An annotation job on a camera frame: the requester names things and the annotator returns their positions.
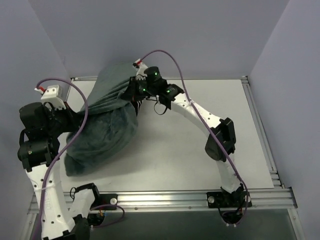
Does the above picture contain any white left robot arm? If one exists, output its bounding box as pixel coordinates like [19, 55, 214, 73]
[17, 102, 101, 240]

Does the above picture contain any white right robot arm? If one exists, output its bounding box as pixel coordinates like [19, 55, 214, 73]
[121, 62, 243, 207]

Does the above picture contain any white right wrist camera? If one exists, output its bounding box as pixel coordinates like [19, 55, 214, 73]
[132, 58, 148, 81]

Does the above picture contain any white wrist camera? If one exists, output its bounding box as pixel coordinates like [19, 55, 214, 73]
[40, 84, 66, 111]
[132, 58, 148, 81]

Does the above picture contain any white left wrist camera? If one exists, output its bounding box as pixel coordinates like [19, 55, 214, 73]
[40, 84, 66, 111]

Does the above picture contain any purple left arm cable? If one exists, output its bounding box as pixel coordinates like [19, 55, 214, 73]
[33, 78, 126, 240]

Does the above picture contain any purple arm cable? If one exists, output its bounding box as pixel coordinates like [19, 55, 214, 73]
[139, 49, 252, 224]
[33, 78, 126, 240]

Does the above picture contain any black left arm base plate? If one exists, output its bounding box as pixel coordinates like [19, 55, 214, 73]
[93, 193, 118, 210]

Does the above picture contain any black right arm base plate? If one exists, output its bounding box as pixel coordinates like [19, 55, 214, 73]
[206, 189, 247, 209]

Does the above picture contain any aluminium table edge rail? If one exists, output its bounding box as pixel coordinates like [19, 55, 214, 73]
[241, 76, 285, 189]

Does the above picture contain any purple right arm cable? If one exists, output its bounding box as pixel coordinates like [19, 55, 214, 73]
[139, 49, 252, 224]

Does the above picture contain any aluminium front mounting rail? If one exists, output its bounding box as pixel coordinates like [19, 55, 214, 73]
[116, 187, 298, 213]

